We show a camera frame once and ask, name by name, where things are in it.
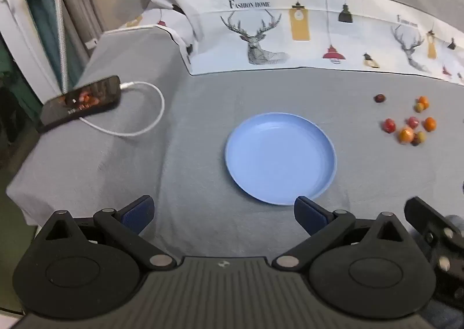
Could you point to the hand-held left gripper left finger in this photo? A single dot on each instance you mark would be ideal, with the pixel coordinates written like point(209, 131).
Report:
point(139, 213)

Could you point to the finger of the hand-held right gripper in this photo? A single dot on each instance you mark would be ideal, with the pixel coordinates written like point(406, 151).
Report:
point(426, 214)

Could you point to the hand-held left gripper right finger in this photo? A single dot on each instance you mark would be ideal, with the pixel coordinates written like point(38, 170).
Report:
point(308, 212)

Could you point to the blue plastic plate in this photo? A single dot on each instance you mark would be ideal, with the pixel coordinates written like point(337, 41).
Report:
point(279, 158)

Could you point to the small yellow fruit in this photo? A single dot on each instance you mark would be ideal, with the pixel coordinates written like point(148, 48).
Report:
point(421, 136)
point(419, 107)

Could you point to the plastic-wrapped orange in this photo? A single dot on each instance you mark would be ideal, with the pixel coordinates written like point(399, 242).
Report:
point(406, 135)

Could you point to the small orange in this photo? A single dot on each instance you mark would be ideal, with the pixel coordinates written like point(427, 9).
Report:
point(430, 124)
point(423, 99)

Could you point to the small red fruit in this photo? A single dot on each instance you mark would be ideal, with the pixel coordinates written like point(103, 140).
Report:
point(389, 125)
point(413, 122)

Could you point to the dark red date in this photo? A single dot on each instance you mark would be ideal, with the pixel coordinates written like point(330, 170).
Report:
point(379, 98)

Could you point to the grey bed sheet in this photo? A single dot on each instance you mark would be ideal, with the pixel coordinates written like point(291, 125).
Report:
point(174, 176)

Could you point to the black smartphone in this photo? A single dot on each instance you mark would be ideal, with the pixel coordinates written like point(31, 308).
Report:
point(81, 102)

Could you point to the white fabric tag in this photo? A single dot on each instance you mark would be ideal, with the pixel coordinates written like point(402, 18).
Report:
point(92, 42)

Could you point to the deer print white blanket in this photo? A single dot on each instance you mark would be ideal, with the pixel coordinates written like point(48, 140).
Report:
point(315, 28)

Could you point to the white striped pole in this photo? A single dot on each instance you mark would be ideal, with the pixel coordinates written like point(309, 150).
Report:
point(61, 42)

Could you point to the teal curtain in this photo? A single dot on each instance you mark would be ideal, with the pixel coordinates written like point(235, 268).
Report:
point(41, 24)

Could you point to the white door frame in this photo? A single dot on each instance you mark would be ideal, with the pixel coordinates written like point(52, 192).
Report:
point(18, 24)

